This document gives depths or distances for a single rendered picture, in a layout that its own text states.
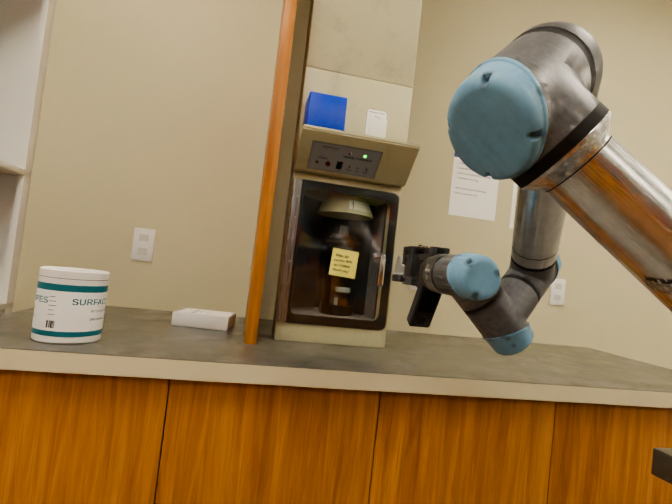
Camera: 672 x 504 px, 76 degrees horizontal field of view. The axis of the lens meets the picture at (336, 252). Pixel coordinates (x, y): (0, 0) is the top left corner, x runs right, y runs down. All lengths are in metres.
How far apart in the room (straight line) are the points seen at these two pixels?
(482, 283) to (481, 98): 0.33
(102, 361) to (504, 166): 0.79
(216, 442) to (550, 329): 1.50
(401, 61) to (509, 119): 0.95
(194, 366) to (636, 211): 0.77
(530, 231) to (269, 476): 0.72
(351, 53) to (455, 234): 0.85
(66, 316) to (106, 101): 0.95
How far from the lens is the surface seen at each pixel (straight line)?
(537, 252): 0.80
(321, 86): 1.32
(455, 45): 2.03
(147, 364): 0.95
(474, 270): 0.71
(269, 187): 1.13
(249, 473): 1.04
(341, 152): 1.19
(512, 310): 0.78
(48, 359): 1.00
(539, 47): 0.55
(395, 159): 1.22
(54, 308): 1.04
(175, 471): 1.04
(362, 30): 1.41
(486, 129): 0.50
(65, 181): 1.77
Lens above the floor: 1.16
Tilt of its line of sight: 2 degrees up
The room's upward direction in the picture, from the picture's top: 6 degrees clockwise
